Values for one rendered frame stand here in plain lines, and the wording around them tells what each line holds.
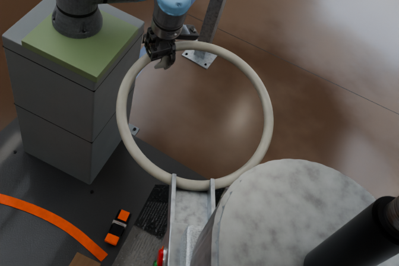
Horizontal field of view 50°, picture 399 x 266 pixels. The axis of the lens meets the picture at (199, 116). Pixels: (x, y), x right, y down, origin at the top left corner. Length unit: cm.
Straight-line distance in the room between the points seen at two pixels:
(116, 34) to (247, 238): 138
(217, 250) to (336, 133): 257
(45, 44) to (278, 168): 131
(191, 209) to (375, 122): 218
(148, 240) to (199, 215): 35
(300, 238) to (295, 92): 260
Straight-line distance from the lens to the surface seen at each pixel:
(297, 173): 50
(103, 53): 166
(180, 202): 122
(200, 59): 296
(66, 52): 166
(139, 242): 153
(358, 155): 296
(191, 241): 59
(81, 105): 177
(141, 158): 123
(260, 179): 48
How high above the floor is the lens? 209
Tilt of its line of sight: 52 degrees down
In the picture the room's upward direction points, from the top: 21 degrees clockwise
